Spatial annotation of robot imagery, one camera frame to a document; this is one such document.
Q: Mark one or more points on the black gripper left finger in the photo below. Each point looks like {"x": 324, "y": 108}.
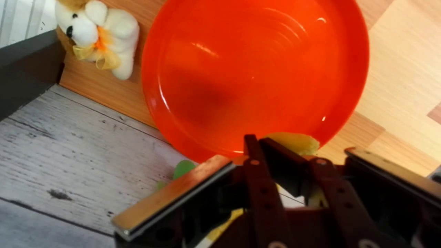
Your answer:
{"x": 269, "y": 218}

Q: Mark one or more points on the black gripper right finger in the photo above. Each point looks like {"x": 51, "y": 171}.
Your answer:
{"x": 334, "y": 215}

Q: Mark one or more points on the yellow carrot plushie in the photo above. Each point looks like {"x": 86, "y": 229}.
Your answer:
{"x": 223, "y": 211}

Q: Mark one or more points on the orange plastic plate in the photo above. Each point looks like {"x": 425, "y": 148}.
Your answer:
{"x": 215, "y": 71}

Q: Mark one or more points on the small white plush dog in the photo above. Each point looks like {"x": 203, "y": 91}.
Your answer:
{"x": 97, "y": 34}

